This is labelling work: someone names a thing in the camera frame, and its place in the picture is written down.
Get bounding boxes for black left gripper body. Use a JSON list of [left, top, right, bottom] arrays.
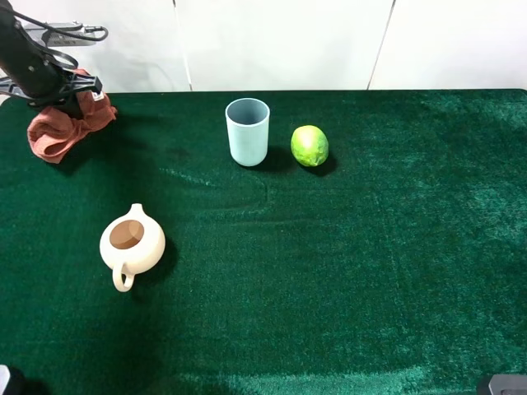
[[1, 1, 102, 108]]

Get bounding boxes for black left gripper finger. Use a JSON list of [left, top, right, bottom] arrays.
[[61, 93, 84, 119]]

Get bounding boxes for reddish brown cloth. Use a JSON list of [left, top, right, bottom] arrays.
[[27, 91, 118, 164]]

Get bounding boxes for cream ceramic teapot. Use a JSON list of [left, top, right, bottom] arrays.
[[99, 203, 166, 292]]

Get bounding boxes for light blue plastic cup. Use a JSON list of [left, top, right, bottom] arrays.
[[225, 98, 270, 167]]

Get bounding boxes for green lime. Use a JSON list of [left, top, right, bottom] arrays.
[[291, 125, 329, 167]]

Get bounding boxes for green velvet tablecloth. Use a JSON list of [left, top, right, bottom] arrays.
[[1, 90, 526, 394]]

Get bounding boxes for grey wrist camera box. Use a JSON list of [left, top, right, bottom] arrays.
[[23, 21, 93, 48]]

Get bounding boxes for black camera cable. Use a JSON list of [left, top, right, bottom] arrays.
[[7, 0, 110, 71]]

